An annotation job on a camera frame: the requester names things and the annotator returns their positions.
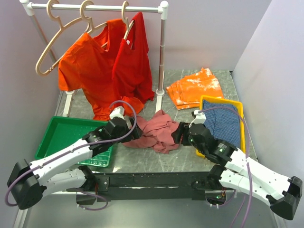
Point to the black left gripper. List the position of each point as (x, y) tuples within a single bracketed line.
[(137, 133)]

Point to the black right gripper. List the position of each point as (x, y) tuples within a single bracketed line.
[(183, 128)]

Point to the dusty pink t shirt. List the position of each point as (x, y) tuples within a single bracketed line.
[(156, 133)]

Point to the green plastic tray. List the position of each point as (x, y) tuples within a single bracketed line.
[(63, 132)]

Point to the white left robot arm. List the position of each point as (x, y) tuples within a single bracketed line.
[(29, 182)]

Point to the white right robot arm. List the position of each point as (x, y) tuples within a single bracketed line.
[(232, 169)]

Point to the orange white patterned shirt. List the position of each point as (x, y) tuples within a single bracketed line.
[(186, 92)]

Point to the blue checked shirt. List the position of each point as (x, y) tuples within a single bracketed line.
[(224, 124)]

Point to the red t shirt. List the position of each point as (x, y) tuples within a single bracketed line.
[(131, 71)]

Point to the orange t shirt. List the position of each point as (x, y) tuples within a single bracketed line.
[(88, 65)]

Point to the beige hanger with red shirt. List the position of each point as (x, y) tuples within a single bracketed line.
[(125, 20)]

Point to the beige hanger with orange shirt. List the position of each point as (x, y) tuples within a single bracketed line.
[(91, 28)]

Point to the empty beige hanger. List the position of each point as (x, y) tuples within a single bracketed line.
[(50, 44)]

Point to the yellow plastic tray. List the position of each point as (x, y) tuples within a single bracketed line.
[(209, 103)]

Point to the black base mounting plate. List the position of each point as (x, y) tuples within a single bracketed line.
[(151, 186)]

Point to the white clothes rack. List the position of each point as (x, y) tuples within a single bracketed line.
[(162, 9)]

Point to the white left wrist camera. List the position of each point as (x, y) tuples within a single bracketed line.
[(117, 112)]

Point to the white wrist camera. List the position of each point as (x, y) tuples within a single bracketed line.
[(117, 112), (198, 117)]

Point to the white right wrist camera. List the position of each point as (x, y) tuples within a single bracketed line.
[(198, 117)]

